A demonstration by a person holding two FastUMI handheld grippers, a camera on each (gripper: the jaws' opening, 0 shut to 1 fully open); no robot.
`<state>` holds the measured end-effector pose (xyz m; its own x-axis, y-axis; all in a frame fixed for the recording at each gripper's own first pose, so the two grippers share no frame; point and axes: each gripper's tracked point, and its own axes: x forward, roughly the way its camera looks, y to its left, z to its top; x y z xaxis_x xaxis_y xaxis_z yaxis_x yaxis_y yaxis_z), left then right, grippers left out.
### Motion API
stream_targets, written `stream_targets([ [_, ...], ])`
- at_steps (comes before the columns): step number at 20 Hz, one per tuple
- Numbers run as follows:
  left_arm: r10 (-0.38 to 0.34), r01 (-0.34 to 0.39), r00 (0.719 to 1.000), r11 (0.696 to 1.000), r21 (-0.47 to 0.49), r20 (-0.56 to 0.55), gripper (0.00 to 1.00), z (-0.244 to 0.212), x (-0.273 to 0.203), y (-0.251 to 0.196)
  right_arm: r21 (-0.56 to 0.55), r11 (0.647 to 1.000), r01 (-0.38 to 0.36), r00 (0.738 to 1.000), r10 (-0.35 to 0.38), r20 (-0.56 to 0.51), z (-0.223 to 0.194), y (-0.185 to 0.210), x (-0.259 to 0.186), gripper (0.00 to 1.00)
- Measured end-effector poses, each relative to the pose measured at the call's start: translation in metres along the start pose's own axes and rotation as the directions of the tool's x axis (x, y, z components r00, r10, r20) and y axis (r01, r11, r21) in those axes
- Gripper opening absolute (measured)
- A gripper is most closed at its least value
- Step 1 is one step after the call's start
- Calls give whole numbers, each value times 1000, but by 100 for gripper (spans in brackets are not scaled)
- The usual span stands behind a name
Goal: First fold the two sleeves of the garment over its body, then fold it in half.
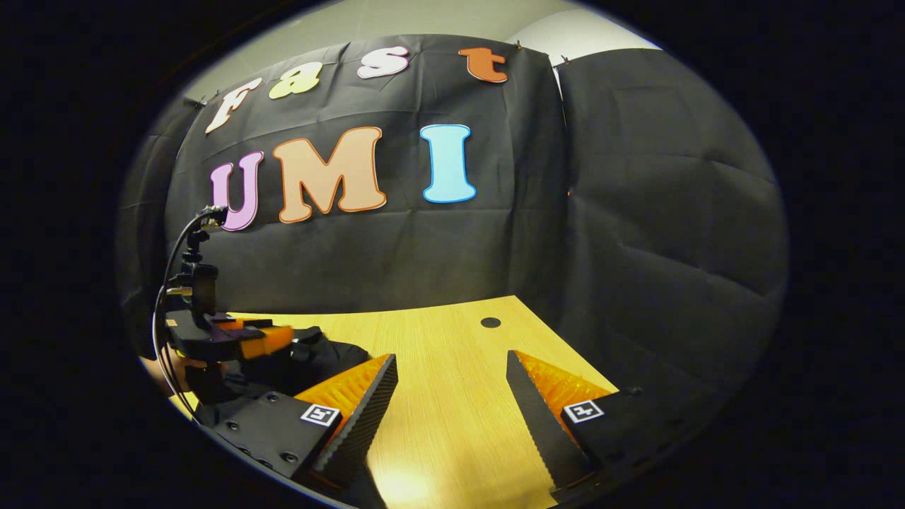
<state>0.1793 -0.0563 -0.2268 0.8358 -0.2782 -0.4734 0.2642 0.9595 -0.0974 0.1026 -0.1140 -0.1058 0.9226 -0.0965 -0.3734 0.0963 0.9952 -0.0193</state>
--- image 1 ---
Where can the black round table grommet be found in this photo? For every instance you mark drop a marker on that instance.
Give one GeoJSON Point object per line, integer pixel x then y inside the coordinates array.
{"type": "Point", "coordinates": [490, 322]}

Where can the black button shirt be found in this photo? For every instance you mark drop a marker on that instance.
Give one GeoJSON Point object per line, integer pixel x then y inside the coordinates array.
{"type": "Point", "coordinates": [318, 357]}

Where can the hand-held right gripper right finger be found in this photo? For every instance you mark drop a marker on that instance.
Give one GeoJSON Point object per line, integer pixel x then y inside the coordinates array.
{"type": "Point", "coordinates": [544, 424]}

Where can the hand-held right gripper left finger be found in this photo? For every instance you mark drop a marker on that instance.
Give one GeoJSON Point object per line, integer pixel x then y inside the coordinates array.
{"type": "Point", "coordinates": [360, 431]}

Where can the black backdrop cloth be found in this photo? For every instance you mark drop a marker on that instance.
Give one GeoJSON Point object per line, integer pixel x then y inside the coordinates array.
{"type": "Point", "coordinates": [636, 212]}

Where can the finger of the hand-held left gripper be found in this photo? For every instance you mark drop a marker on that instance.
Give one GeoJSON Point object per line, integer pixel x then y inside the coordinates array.
{"type": "Point", "coordinates": [265, 341]}

